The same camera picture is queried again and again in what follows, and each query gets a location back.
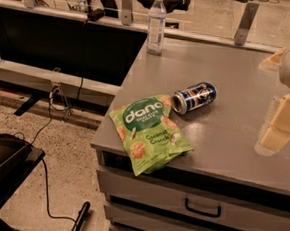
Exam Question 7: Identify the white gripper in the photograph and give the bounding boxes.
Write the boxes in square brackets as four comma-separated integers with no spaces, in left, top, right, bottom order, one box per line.
[255,43,290,156]

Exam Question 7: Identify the clear plastic water bottle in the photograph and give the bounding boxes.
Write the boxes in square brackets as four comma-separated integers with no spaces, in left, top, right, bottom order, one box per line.
[146,0,166,55]

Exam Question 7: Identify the green rice chip bag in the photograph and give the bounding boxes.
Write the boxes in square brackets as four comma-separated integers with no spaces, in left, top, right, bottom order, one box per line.
[110,94,193,176]

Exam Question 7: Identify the blue soda can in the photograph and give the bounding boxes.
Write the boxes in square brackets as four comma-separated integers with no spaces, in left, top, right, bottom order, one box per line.
[171,82,217,115]

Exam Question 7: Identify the grey drawer cabinet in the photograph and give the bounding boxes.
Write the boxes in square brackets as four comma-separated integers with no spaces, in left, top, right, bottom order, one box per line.
[92,39,290,231]

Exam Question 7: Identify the black box on ledge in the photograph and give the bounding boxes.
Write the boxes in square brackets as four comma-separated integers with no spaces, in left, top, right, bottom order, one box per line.
[87,8,105,21]

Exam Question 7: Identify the black bar on floor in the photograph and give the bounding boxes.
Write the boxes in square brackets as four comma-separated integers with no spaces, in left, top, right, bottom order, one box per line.
[71,201,91,231]

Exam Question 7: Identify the black side table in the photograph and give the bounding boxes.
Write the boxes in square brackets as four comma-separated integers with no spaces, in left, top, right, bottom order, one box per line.
[0,134,45,231]

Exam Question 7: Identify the grey metal post right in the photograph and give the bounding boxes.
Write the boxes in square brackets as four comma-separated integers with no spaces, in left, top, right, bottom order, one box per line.
[234,2,259,46]

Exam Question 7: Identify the black drawer handle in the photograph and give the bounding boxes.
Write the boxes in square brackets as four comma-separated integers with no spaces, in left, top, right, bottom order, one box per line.
[184,198,222,219]

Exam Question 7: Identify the grey metal post middle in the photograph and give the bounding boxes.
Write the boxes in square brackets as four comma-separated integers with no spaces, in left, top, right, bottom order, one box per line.
[121,0,133,26]

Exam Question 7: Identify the black floor cable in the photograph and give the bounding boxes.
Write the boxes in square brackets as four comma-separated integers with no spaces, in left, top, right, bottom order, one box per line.
[6,80,88,223]

